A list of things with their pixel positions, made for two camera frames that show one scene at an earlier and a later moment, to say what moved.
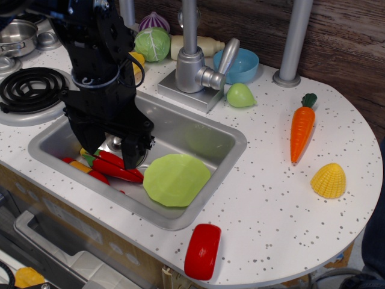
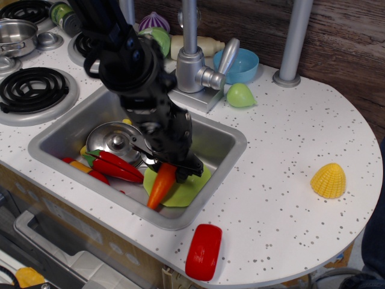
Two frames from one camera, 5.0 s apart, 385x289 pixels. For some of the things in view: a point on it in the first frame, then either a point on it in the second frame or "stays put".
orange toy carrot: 303,121 -> 165,179
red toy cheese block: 202,251 stays put
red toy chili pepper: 112,164 stays put
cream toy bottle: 209,46 stays put
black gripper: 110,109 -> 169,132
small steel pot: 17,38 stays put
